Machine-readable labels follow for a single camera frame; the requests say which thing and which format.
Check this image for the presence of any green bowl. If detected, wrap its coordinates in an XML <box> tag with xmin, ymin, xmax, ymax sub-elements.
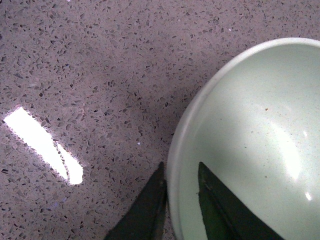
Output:
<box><xmin>166</xmin><ymin>37</ymin><xmax>320</xmax><ymax>240</ymax></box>

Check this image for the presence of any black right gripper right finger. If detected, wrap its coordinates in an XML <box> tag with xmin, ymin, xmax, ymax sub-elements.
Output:
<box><xmin>198</xmin><ymin>162</ymin><xmax>282</xmax><ymax>240</ymax></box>

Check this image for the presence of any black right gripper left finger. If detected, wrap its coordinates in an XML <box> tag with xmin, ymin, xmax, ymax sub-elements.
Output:
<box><xmin>105</xmin><ymin>162</ymin><xmax>167</xmax><ymax>240</ymax></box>

